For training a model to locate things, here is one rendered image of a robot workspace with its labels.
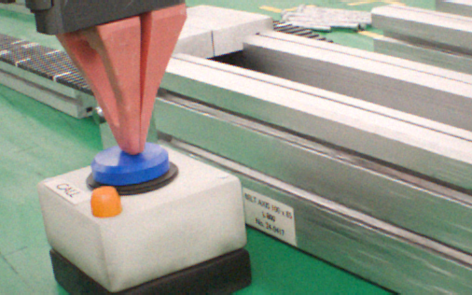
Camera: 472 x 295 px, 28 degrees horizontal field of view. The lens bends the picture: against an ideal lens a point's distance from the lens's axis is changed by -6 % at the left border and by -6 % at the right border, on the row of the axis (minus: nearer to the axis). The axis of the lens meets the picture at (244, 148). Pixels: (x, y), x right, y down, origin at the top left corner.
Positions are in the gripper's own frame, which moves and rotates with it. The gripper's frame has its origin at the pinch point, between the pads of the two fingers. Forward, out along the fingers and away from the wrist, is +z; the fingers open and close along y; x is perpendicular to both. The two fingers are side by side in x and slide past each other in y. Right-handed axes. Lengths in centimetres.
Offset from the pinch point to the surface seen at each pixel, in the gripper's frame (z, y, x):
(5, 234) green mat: 8.2, -4.0, 12.7
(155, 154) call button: 0.9, 0.7, -1.2
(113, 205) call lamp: 1.7, -3.2, -3.7
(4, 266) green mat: 8.2, -5.8, 8.1
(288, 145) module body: 2.2, 7.8, -2.3
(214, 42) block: -0.3, 12.9, 12.1
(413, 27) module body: 0.8, 26.8, 7.4
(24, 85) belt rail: 7.1, 10.7, 44.8
